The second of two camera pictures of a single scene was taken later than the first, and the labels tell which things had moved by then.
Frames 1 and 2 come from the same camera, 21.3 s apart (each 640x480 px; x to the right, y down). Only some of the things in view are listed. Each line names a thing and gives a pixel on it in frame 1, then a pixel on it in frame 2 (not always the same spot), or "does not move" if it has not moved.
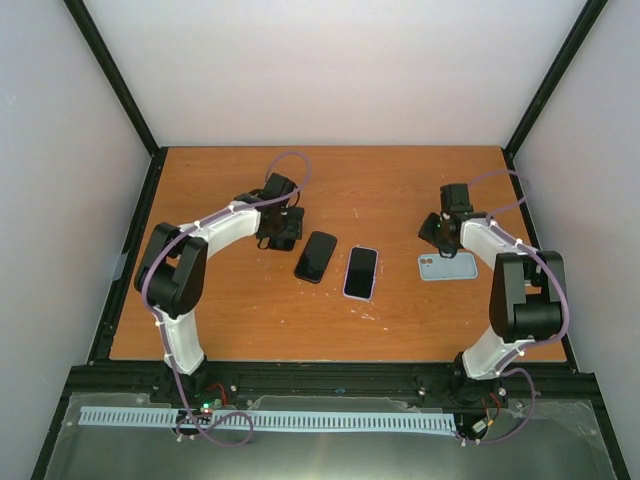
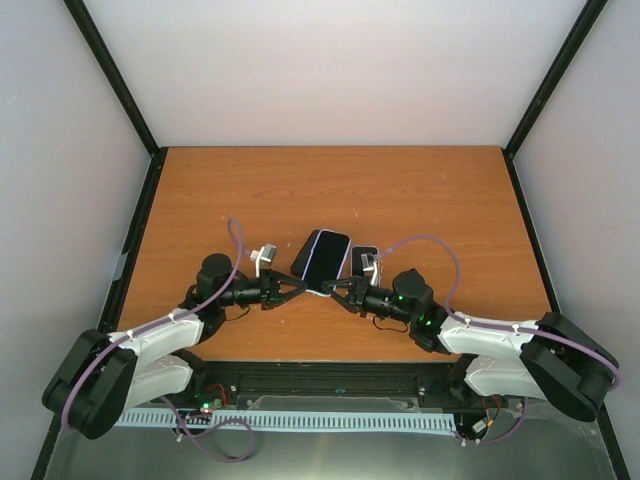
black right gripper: [426, 233] -> [355, 299]
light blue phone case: [435, 267] -> [325, 261]
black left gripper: [293, 230] -> [276, 297]
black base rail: [222, 382] does not move
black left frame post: [123, 96] does not move
